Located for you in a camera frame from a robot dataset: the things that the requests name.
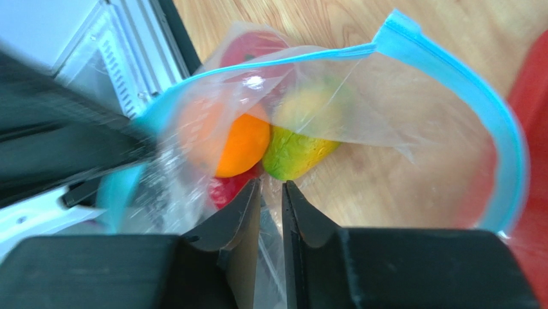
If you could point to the red fake apple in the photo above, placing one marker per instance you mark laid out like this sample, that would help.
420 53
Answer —
247 137

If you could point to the orange fake fruit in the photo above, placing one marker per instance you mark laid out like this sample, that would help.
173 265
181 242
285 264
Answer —
215 142

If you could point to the clear zip top bag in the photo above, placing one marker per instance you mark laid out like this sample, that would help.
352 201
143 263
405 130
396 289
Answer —
394 133

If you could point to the red plastic tray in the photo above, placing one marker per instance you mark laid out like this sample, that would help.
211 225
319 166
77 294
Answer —
528 98

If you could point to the yellow green fake mango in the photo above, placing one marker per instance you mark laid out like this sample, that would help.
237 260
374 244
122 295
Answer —
305 125

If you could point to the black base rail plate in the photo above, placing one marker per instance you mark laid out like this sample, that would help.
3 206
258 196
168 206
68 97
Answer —
181 37

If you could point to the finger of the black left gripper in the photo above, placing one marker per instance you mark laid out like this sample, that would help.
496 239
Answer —
52 136

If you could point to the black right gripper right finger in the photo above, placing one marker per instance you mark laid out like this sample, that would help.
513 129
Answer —
329 266

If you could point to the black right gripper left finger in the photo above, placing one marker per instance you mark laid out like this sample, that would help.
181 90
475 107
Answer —
211 266

